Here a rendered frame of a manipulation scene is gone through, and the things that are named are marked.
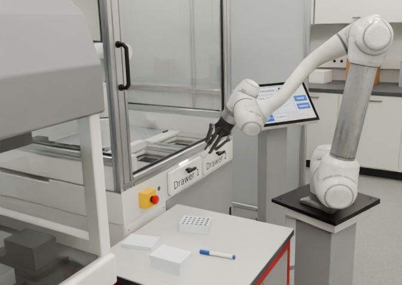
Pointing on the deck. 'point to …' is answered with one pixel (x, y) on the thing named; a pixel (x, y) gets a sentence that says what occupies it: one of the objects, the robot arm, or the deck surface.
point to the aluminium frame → (116, 67)
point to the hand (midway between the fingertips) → (207, 152)
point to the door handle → (125, 66)
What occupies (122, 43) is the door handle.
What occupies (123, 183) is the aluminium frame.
